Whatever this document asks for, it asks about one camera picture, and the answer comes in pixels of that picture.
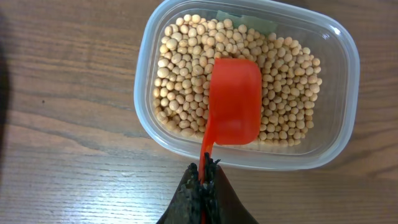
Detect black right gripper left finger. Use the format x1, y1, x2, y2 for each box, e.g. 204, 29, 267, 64
157, 163, 202, 224

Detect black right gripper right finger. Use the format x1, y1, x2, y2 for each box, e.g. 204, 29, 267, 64
203, 152, 259, 224

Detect red plastic measuring scoop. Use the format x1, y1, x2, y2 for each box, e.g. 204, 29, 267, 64
198, 58, 262, 182

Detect pile of soybeans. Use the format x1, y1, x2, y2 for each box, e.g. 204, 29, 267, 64
152, 14, 322, 146

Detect clear plastic container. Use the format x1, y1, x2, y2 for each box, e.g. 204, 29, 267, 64
134, 0, 360, 170

